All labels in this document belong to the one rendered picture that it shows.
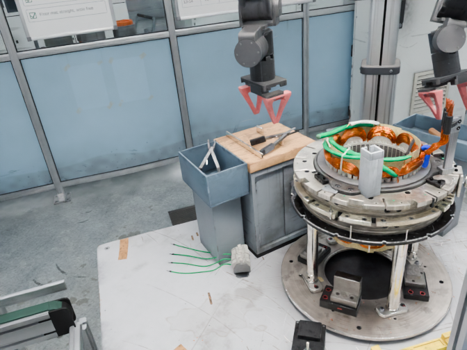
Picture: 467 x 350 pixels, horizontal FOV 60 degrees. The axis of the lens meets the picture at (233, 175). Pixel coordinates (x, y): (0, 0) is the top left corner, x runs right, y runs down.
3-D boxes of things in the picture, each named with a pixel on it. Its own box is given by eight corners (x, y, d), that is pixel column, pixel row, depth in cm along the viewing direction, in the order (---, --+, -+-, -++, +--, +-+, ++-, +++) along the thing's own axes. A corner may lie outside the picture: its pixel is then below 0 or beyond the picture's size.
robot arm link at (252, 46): (281, -6, 85) (242, -4, 87) (267, 3, 75) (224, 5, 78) (283, 53, 91) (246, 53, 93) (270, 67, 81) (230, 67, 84)
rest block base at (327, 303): (325, 290, 94) (326, 284, 93) (361, 301, 90) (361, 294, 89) (319, 306, 90) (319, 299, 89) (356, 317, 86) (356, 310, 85)
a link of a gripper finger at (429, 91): (466, 114, 96) (461, 74, 94) (439, 122, 95) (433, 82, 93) (447, 113, 103) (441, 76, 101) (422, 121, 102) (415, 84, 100)
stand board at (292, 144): (250, 173, 96) (249, 164, 95) (214, 146, 111) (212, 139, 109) (317, 150, 103) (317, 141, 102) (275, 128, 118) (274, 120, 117)
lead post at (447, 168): (454, 173, 78) (465, 115, 72) (441, 176, 77) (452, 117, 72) (447, 169, 79) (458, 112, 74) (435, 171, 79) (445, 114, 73)
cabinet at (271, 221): (257, 258, 108) (251, 173, 96) (224, 225, 123) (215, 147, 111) (315, 232, 116) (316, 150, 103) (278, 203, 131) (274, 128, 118)
